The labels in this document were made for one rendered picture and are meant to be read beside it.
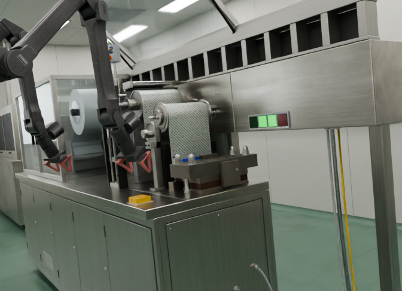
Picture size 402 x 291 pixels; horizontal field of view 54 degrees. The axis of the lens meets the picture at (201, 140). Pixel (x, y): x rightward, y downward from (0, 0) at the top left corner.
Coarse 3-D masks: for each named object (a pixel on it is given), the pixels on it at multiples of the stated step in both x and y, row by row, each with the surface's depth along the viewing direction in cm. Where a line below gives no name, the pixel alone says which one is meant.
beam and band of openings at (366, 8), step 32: (320, 0) 148; (352, 0) 137; (224, 32) 194; (256, 32) 177; (288, 32) 171; (320, 32) 158; (352, 32) 147; (160, 64) 247; (192, 64) 221; (224, 64) 197; (256, 64) 179
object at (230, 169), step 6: (222, 162) 176; (228, 162) 176; (234, 162) 179; (222, 168) 175; (228, 168) 176; (234, 168) 179; (222, 174) 175; (228, 174) 176; (234, 174) 179; (222, 180) 176; (228, 180) 176; (234, 180) 178; (222, 186) 176
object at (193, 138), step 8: (176, 128) 186; (184, 128) 189; (192, 128) 191; (200, 128) 194; (208, 128) 197; (176, 136) 186; (184, 136) 189; (192, 136) 191; (200, 136) 194; (208, 136) 197; (176, 144) 186; (184, 144) 189; (192, 144) 191; (200, 144) 194; (208, 144) 197; (176, 152) 186; (184, 152) 189; (192, 152) 191; (200, 152) 194; (208, 152) 197
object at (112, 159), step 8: (104, 128) 215; (104, 136) 215; (104, 144) 215; (112, 144) 208; (104, 152) 216; (112, 152) 218; (112, 160) 212; (112, 168) 213; (120, 168) 205; (112, 176) 213; (120, 176) 205; (112, 184) 213; (120, 184) 205
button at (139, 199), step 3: (138, 195) 166; (141, 195) 165; (144, 195) 165; (147, 195) 164; (129, 198) 164; (132, 198) 161; (135, 198) 160; (138, 198) 160; (141, 198) 160; (144, 198) 161; (147, 198) 162; (150, 198) 163; (129, 201) 164; (132, 201) 162; (135, 201) 159; (138, 201) 159; (141, 201) 160; (144, 201) 161; (147, 201) 162
